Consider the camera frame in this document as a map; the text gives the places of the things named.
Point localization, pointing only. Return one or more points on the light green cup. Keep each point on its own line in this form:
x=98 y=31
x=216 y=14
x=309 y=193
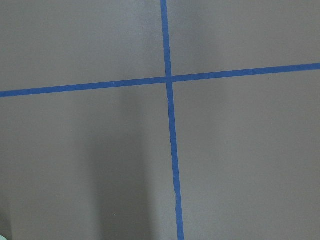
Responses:
x=2 y=237

